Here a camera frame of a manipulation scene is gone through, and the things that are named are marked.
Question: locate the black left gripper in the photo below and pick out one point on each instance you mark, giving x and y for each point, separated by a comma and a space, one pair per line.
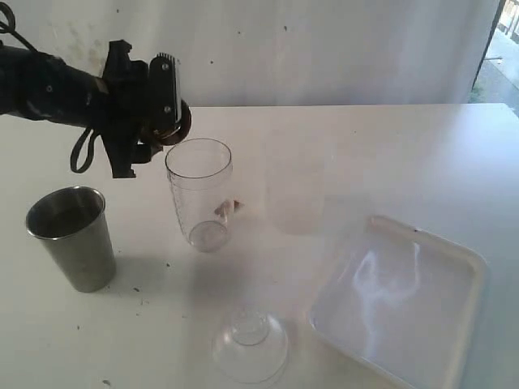
116, 111

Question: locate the stainless steel cup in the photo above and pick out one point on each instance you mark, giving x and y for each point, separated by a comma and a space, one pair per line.
70, 223

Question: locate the white square plastic tray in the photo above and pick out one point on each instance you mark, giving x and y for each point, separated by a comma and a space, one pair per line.
403, 302

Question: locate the translucent white plastic cup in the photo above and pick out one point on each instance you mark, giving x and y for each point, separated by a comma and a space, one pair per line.
296, 162

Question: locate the clear dome shaker lid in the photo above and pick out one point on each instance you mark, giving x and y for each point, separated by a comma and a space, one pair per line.
251, 345

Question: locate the brown and yellow food pieces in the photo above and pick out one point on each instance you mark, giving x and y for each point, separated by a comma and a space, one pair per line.
226, 209

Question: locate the clear plastic shaker tumbler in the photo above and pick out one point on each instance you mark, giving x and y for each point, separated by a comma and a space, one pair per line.
199, 174

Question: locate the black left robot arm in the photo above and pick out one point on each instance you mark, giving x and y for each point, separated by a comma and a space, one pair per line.
41, 87

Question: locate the brown wooden cup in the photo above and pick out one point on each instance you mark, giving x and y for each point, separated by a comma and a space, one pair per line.
178, 132

